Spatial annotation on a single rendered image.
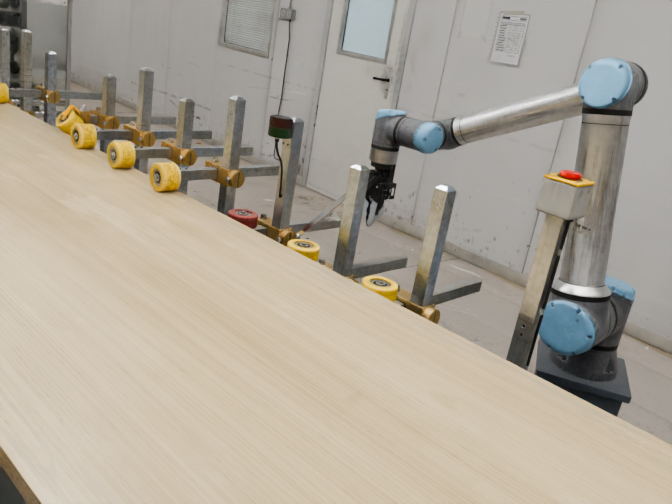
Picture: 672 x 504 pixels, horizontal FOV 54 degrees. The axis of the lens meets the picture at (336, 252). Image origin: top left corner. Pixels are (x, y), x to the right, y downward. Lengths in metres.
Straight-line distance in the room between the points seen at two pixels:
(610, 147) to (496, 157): 2.83
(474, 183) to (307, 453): 3.86
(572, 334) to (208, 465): 1.15
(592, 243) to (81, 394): 1.25
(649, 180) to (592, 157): 2.33
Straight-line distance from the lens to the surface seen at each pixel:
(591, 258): 1.76
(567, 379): 1.96
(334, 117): 5.60
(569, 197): 1.26
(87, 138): 2.30
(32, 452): 0.87
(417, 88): 4.97
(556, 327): 1.78
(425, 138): 1.97
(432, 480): 0.89
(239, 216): 1.74
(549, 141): 4.31
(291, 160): 1.75
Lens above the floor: 1.42
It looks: 19 degrees down
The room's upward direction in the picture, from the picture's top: 10 degrees clockwise
